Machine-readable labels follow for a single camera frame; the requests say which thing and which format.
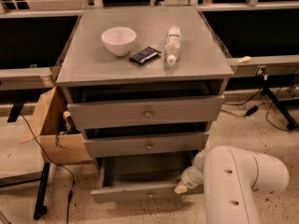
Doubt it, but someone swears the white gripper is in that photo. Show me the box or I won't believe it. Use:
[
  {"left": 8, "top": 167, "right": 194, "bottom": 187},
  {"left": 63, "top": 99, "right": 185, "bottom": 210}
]
[{"left": 174, "top": 165, "right": 204, "bottom": 194}]

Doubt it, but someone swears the grey bottom drawer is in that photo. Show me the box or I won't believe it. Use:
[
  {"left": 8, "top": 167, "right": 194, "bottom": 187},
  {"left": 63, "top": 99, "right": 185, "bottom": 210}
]
[{"left": 91, "top": 151, "right": 193, "bottom": 203}]

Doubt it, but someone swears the grey drawer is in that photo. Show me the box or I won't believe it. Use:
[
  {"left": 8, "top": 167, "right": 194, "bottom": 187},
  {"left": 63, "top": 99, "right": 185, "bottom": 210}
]
[
  {"left": 84, "top": 132, "right": 208, "bottom": 158},
  {"left": 68, "top": 95, "right": 224, "bottom": 129},
  {"left": 91, "top": 151, "right": 193, "bottom": 203}
]

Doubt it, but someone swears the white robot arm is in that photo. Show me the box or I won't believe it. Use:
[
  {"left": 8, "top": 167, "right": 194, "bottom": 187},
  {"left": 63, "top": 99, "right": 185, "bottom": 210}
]
[{"left": 174, "top": 146, "right": 290, "bottom": 224}]

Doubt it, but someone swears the grey middle drawer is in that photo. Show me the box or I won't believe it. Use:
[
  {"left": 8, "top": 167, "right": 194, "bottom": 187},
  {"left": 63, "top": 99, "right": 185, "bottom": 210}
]
[{"left": 84, "top": 132, "right": 208, "bottom": 158}]

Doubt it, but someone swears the grey top drawer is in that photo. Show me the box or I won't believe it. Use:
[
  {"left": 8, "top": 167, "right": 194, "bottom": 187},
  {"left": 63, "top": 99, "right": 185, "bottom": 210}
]
[{"left": 68, "top": 95, "right": 224, "bottom": 129}]

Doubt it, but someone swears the grey drawer cabinet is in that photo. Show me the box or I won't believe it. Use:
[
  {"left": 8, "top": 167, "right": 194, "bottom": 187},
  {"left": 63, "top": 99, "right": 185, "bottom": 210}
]
[{"left": 55, "top": 6, "right": 235, "bottom": 179}]

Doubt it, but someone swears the black table leg right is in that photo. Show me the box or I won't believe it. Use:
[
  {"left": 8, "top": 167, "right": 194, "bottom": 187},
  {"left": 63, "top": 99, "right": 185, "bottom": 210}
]
[{"left": 261, "top": 75, "right": 298, "bottom": 131}]

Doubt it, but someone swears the black table leg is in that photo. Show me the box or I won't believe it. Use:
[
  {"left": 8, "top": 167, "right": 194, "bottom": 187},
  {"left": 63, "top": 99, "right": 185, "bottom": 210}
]
[
  {"left": 261, "top": 75, "right": 298, "bottom": 131},
  {"left": 34, "top": 162, "right": 50, "bottom": 220}
]

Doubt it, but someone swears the dark blue snack packet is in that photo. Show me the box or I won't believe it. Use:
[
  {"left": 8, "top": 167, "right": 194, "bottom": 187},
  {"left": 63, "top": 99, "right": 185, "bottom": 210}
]
[{"left": 129, "top": 47, "right": 160, "bottom": 65}]

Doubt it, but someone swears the clear plastic bottle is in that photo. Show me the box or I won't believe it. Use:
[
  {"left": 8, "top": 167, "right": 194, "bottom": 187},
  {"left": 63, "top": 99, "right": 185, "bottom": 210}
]
[{"left": 164, "top": 26, "right": 181, "bottom": 65}]

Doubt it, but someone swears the black table leg left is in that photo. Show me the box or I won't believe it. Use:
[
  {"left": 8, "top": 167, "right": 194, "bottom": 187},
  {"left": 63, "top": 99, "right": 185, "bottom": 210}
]
[{"left": 34, "top": 162, "right": 50, "bottom": 220}]

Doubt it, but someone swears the brown cardboard box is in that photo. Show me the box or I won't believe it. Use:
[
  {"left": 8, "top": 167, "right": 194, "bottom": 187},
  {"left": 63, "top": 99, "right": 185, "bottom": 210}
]
[{"left": 21, "top": 87, "right": 86, "bottom": 164}]

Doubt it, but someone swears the small yellow foam piece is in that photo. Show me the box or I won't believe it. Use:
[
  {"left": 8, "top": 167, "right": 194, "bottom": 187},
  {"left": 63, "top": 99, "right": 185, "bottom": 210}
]
[{"left": 237, "top": 56, "right": 251, "bottom": 63}]

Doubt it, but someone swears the white ceramic bowl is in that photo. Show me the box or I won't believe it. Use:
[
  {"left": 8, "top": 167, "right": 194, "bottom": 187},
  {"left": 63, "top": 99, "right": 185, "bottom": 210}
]
[{"left": 101, "top": 27, "right": 136, "bottom": 56}]

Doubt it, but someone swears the black power adapter cable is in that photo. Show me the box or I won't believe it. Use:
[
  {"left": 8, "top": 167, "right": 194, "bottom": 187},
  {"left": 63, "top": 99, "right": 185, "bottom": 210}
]
[{"left": 221, "top": 87, "right": 266, "bottom": 118}]

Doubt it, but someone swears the wall power outlet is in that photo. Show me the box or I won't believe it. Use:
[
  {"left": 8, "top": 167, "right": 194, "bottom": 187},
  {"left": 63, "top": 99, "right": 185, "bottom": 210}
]
[{"left": 256, "top": 65, "right": 266, "bottom": 76}]

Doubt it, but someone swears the black floor cable left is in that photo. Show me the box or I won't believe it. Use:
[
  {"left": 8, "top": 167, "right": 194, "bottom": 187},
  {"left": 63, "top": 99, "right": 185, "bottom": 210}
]
[{"left": 19, "top": 112, "right": 77, "bottom": 224}]

